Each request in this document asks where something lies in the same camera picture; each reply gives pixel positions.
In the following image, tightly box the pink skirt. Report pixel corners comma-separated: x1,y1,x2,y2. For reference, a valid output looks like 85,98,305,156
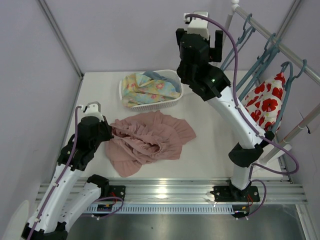
105,110,196,178

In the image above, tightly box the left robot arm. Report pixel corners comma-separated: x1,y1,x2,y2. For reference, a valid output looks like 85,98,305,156
21,115,113,240

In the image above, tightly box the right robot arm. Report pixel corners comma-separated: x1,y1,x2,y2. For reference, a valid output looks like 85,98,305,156
175,28,274,202

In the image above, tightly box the teal hanger with garment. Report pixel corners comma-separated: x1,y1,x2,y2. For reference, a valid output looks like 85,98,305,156
268,59,307,134

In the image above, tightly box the blue garment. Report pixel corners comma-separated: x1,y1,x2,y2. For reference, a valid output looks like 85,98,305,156
143,71,181,93

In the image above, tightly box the yellow floral garment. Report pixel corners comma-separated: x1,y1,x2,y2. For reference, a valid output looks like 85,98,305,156
120,73,182,108

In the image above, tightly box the silver clothes rack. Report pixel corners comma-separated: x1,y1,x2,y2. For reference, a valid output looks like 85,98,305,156
222,0,320,164

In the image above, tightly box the red poppy floral garment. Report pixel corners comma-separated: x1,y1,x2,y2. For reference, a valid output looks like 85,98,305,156
242,72,286,131

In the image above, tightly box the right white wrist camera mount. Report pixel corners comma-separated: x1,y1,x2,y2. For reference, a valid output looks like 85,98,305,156
183,13,210,40

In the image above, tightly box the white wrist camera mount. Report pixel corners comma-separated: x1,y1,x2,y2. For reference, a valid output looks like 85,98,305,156
82,101,104,122
183,13,210,40

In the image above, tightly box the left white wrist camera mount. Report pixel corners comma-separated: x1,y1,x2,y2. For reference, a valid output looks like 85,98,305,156
82,101,104,122

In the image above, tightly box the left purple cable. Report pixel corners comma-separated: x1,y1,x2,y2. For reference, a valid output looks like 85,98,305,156
24,105,85,240

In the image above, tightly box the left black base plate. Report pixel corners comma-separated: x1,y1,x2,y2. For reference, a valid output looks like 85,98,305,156
107,185,126,200

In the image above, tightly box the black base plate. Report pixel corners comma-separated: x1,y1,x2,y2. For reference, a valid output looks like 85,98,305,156
107,185,126,200
209,185,261,203

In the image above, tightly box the white slotted cable duct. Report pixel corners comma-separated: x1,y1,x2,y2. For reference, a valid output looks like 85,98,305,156
84,205,237,215

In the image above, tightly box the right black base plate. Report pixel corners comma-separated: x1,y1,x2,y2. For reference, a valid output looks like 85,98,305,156
209,185,261,203

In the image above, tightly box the aluminium mounting rail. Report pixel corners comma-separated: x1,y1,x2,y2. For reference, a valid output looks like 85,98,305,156
34,177,310,206

